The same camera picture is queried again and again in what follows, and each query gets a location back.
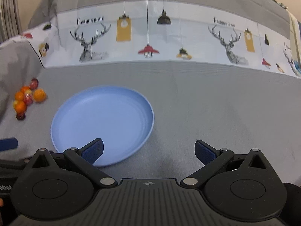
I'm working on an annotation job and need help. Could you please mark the blue plate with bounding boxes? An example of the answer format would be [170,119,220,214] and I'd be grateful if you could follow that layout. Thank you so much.
[50,85,155,168]

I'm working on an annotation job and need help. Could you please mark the grey curtain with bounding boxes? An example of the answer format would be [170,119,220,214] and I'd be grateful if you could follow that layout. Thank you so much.
[0,0,22,42]

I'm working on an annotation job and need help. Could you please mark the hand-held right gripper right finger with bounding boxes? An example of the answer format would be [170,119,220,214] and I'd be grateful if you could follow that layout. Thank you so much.
[180,140,271,189]

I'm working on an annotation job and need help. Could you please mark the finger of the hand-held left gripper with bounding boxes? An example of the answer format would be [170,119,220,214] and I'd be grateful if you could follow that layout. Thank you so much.
[0,137,18,151]
[0,159,31,170]

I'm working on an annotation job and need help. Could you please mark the large orange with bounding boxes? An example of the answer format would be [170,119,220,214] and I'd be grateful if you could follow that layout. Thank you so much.
[32,88,47,103]

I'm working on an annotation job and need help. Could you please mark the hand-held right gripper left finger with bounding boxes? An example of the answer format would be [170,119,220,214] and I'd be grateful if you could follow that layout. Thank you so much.
[25,138,118,189]

